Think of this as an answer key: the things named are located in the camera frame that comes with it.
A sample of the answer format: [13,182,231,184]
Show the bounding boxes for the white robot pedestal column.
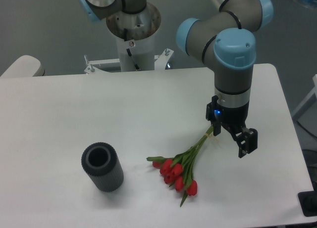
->
[83,2,174,75]

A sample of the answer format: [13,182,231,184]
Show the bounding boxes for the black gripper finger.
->
[209,117,221,136]
[227,125,258,158]

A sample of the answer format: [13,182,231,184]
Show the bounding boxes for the red tulip bouquet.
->
[146,126,215,206]

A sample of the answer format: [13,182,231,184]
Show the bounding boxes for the black cable grommet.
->
[298,191,317,217]

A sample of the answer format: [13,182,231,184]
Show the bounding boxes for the white chair seat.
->
[0,55,45,79]

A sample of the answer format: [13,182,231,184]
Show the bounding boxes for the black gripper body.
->
[206,95,249,130]

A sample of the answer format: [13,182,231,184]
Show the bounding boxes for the dark grey ribbed vase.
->
[81,142,124,192]

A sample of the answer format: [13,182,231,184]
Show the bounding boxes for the black pedestal cable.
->
[125,47,141,72]

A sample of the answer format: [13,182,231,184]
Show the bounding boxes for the white furniture frame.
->
[291,75,317,121]

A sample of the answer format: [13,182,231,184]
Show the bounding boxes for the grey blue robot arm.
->
[79,0,274,157]

